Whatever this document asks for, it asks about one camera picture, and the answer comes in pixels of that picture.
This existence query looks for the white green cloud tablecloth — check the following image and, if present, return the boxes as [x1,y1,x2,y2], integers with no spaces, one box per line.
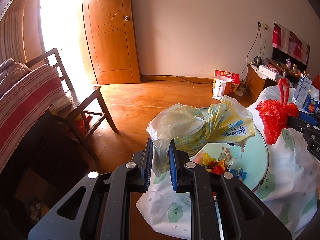
[136,86,320,240]

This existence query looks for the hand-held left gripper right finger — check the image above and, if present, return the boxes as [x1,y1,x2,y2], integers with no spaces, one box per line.
[168,140,292,240]

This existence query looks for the dark wooden television cabinet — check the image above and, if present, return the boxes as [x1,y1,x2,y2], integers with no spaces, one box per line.
[246,64,308,100]

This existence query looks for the light blue trash bin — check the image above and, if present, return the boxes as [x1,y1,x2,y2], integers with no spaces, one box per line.
[189,107,270,193]

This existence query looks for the pink quilted jacket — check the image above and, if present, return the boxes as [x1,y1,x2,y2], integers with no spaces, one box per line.
[0,58,32,98]

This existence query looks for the wooden door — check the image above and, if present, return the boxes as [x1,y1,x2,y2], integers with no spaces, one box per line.
[81,0,142,85]

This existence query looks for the clear printed plastic bag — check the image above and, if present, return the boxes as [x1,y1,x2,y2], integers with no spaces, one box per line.
[146,95,256,178]

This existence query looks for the white power cable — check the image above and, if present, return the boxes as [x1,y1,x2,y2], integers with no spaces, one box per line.
[259,29,267,58]

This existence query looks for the brown cardboard box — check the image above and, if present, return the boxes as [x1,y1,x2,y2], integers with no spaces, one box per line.
[14,166,59,224]

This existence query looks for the white tissue pack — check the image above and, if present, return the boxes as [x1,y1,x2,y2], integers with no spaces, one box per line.
[53,98,72,111]

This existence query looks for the flat white box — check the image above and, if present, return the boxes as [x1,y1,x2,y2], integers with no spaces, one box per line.
[258,65,278,80]

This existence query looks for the yellow snack wrapper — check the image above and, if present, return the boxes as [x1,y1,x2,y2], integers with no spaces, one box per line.
[194,152,217,167]

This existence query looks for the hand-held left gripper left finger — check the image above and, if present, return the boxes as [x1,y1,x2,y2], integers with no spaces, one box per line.
[27,138,154,240]

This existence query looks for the dark power cable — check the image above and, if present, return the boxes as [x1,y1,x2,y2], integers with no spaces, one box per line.
[246,27,260,67]

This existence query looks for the pink striped curtain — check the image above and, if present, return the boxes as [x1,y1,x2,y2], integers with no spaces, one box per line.
[0,0,44,67]

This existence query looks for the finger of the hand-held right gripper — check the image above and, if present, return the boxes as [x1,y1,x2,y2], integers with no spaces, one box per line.
[286,117,313,131]
[298,111,320,123]

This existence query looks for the red pink television cloth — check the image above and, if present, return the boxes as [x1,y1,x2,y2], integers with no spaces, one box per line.
[272,22,310,65]

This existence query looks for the blue white drink carton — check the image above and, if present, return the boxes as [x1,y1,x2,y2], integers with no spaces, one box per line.
[303,90,320,113]

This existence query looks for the black television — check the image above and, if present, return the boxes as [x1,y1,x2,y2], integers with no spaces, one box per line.
[271,47,307,68]

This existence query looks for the white and red paper bag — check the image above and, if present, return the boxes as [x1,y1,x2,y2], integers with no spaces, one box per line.
[214,69,241,93]

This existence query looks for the tall white milk carton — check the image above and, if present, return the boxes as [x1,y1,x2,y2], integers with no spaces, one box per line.
[292,74,313,108]

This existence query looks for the blue snack wrapper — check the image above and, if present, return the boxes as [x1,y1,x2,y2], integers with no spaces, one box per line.
[229,168,248,182]

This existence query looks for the dark wooden chair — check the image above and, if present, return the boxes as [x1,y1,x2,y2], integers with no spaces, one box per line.
[25,47,119,170]

